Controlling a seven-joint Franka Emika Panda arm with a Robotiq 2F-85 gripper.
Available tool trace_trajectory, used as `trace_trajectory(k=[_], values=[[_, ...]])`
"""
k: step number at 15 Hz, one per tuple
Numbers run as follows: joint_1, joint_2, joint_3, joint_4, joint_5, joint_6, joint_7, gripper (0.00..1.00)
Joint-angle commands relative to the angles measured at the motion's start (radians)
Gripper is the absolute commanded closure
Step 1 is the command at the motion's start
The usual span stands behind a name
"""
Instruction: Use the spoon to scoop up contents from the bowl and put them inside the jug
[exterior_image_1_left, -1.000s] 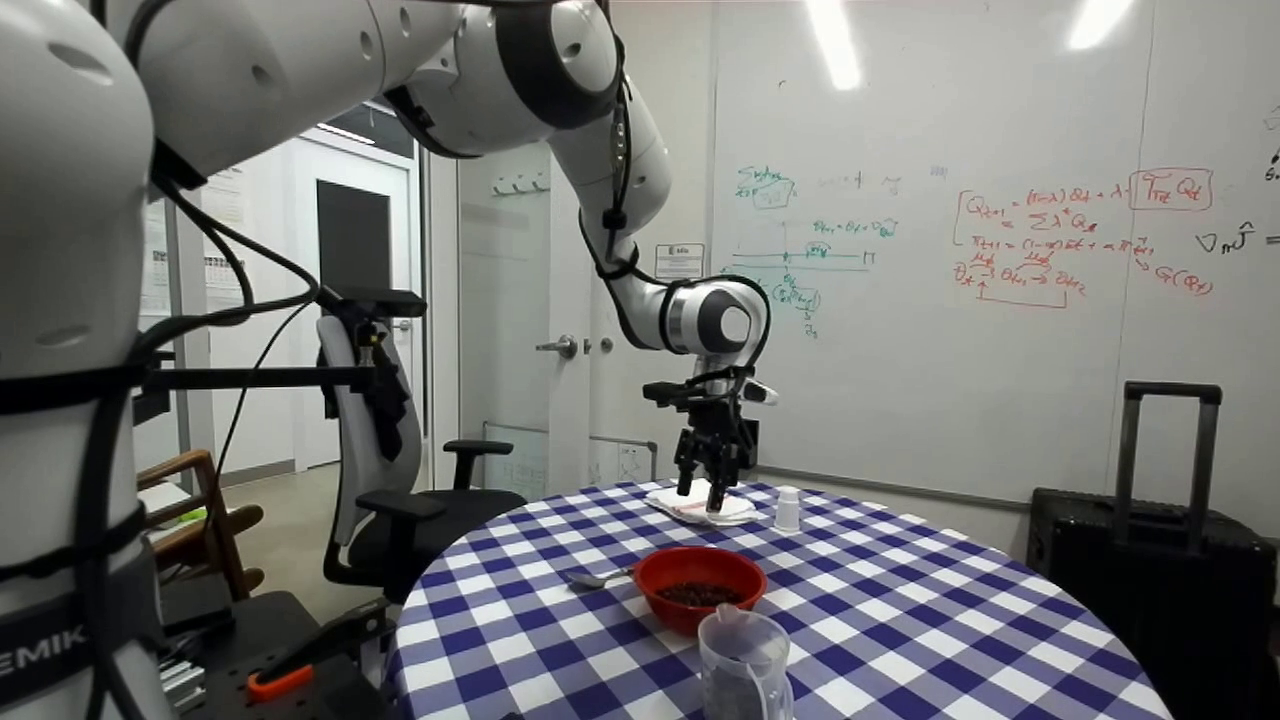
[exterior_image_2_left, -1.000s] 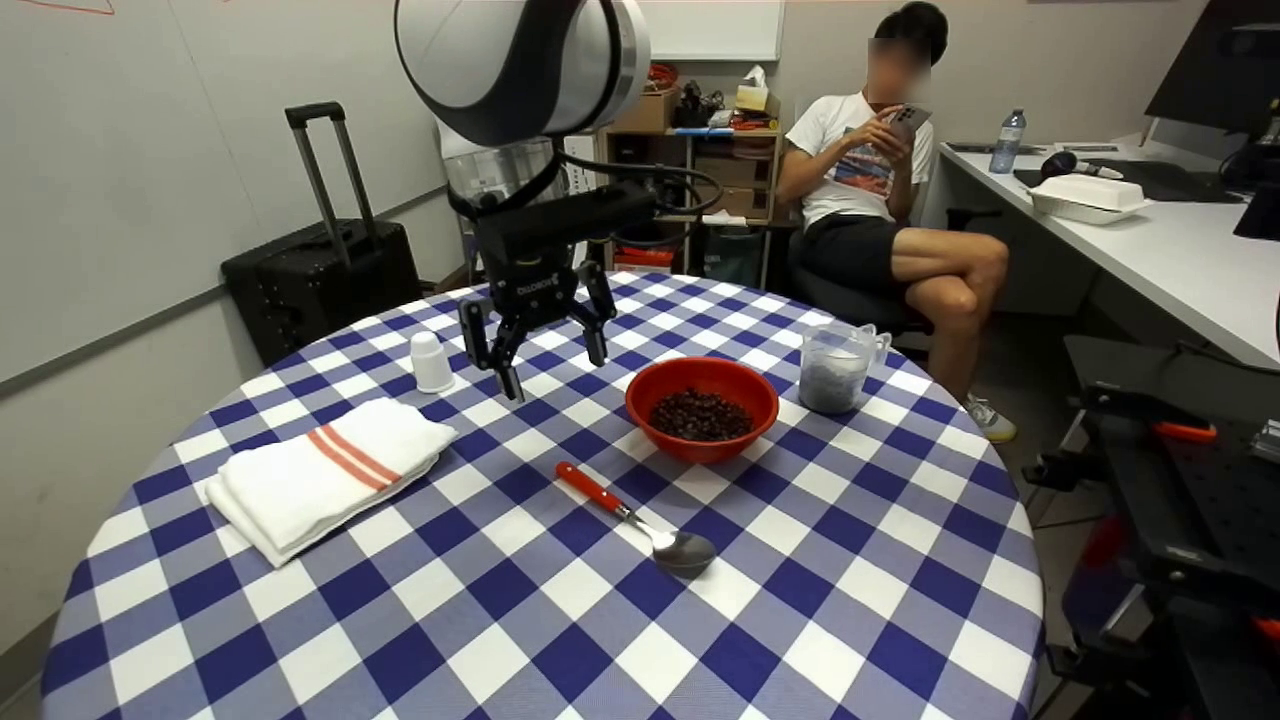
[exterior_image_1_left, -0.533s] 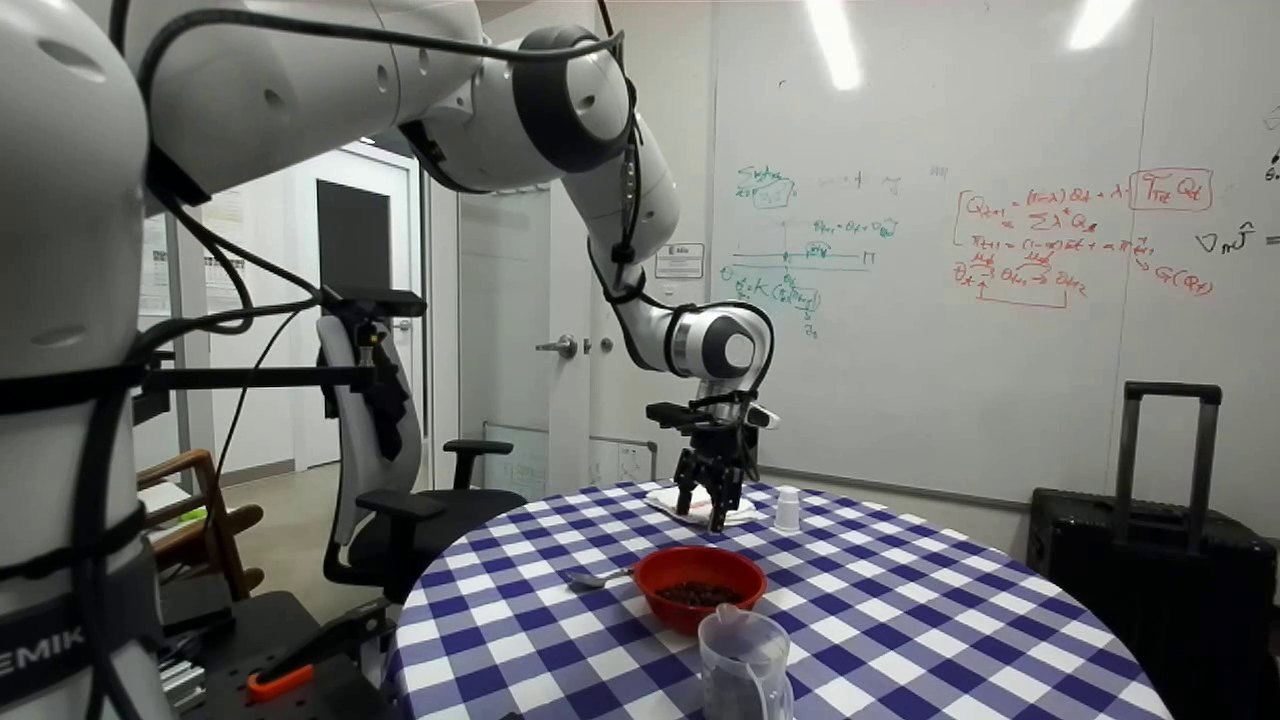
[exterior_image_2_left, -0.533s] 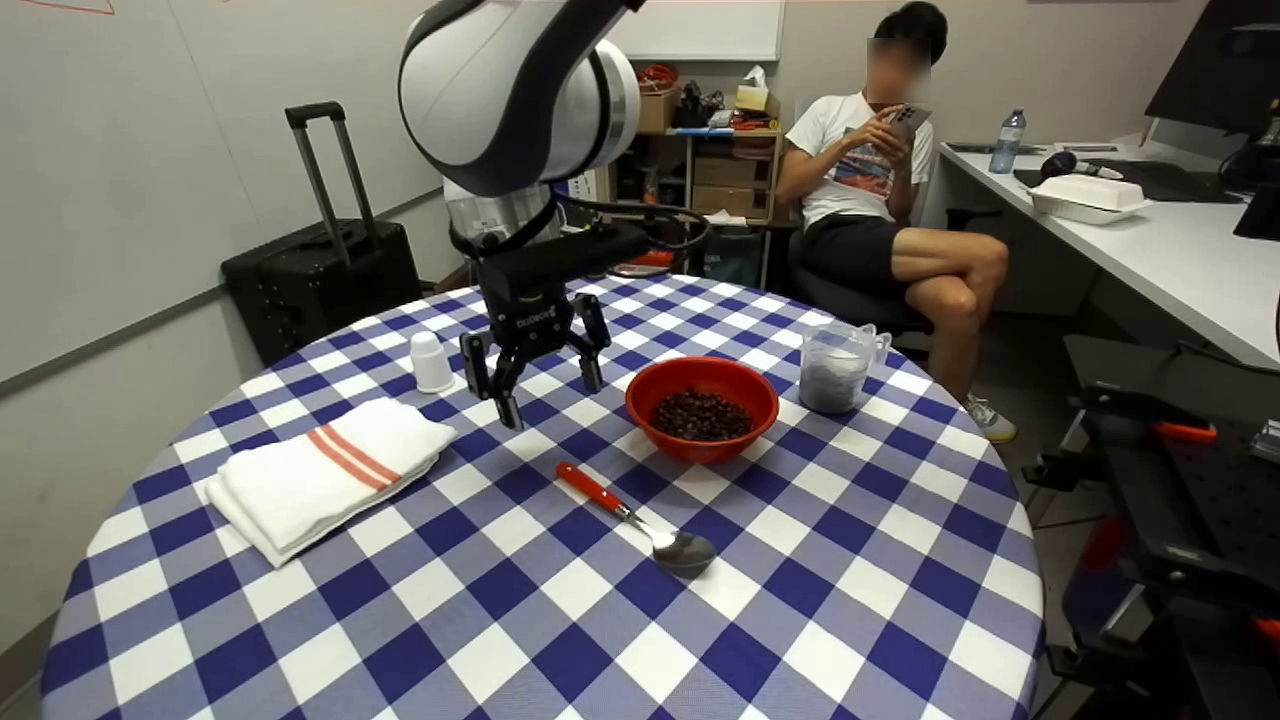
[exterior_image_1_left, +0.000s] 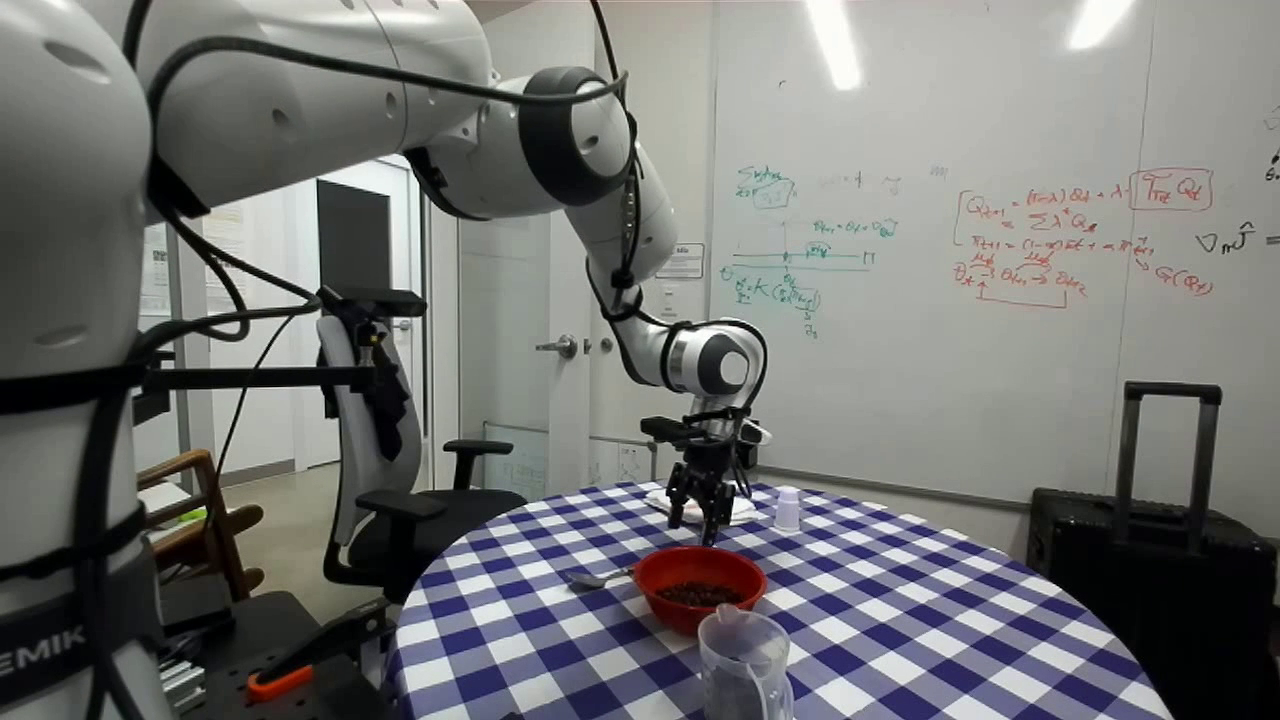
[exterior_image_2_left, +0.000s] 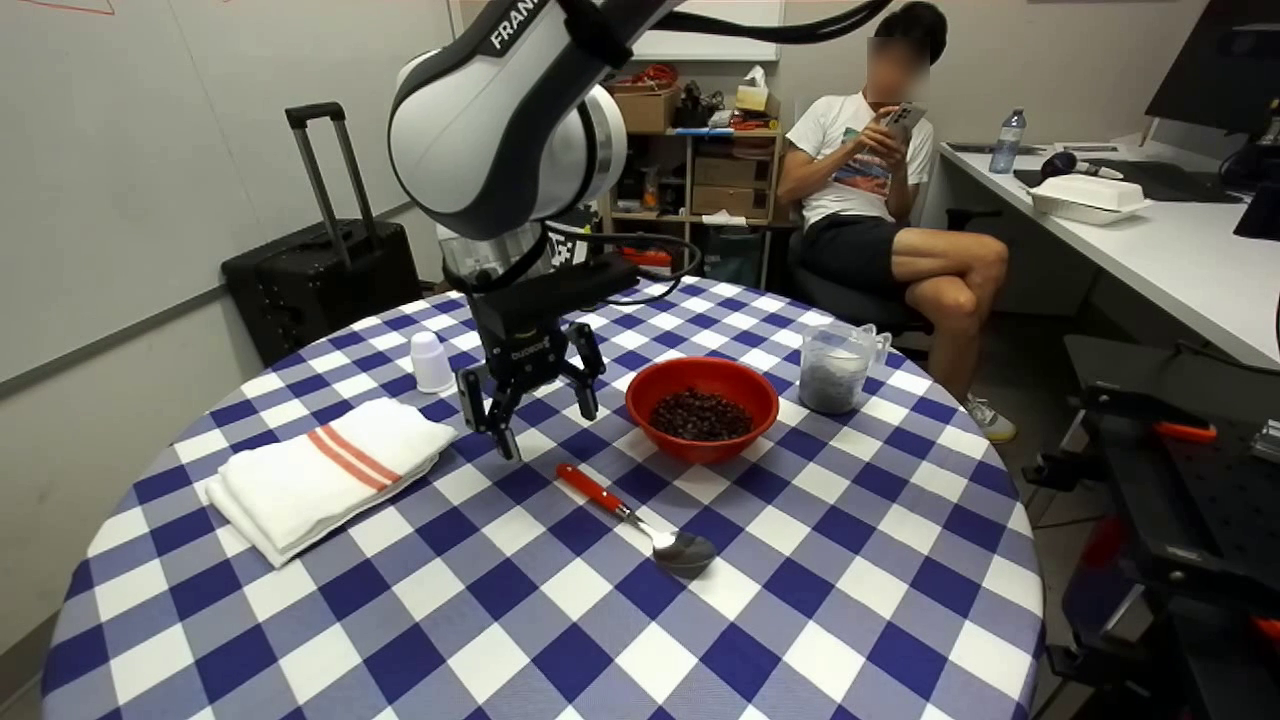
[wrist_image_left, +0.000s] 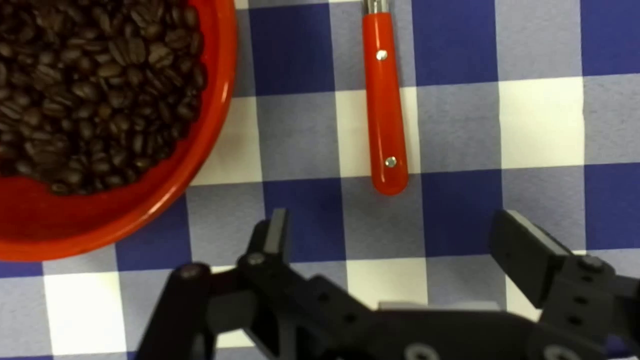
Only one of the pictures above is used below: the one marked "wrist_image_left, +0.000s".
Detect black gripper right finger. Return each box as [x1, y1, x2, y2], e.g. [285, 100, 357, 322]
[488, 207, 640, 360]

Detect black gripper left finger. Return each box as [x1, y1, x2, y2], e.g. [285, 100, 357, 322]
[137, 206, 376, 360]

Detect dark coffee beans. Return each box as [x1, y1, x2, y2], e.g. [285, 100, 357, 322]
[0, 0, 208, 197]

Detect blue white checkered tablecloth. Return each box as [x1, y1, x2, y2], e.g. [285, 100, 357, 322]
[0, 0, 640, 360]

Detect red handled metal spoon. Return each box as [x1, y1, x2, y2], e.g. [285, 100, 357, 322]
[361, 0, 413, 197]

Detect red plastic bowl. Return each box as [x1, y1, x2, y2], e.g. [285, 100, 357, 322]
[0, 0, 241, 264]

